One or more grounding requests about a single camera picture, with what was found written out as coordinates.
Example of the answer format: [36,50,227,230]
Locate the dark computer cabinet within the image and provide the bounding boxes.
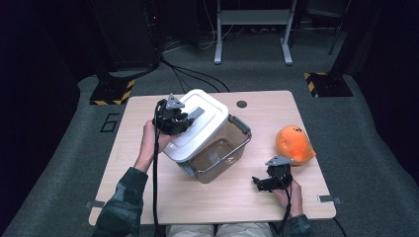
[108,0,163,71]

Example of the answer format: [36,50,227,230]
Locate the black cable under table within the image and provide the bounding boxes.
[331,216,348,237]

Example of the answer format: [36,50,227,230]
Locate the person's right hand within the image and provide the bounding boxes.
[272,180,304,219]

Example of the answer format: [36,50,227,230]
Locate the person's leg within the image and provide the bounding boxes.
[164,223,215,237]
[214,222,274,237]

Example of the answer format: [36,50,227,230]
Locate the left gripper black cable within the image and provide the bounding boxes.
[151,102,161,237]

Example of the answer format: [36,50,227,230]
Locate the black floor cables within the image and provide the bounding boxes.
[160,57,231,94]

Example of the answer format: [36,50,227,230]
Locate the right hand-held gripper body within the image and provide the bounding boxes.
[265,155,294,192]

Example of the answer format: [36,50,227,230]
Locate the person's right leg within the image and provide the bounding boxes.
[214,222,274,237]

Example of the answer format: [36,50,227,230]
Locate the person's left hand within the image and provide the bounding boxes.
[132,119,179,174]

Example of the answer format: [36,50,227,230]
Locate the person's left leg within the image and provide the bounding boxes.
[164,223,215,237]

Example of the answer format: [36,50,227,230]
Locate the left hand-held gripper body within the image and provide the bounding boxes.
[152,93,186,136]

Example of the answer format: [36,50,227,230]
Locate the white box lid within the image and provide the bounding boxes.
[162,88,230,163]

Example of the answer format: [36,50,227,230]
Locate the orange plush toy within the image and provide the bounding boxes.
[275,124,317,167]

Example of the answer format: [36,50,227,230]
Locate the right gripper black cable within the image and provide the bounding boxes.
[276,171,294,237]

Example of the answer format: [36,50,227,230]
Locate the white background cables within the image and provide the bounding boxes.
[162,19,219,53]

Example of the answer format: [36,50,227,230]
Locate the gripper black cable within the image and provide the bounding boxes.
[276,171,294,237]
[151,102,161,237]

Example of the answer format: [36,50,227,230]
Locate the white metal stand frame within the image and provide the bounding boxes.
[213,0,298,66]

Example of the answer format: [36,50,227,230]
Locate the grey metal table bracket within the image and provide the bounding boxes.
[83,199,107,210]
[317,194,343,204]

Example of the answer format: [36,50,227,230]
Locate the clear brown storage box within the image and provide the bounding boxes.
[177,113,253,185]

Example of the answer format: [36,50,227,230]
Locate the black yellow striped stand base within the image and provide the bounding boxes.
[303,71,354,99]
[89,78,136,107]

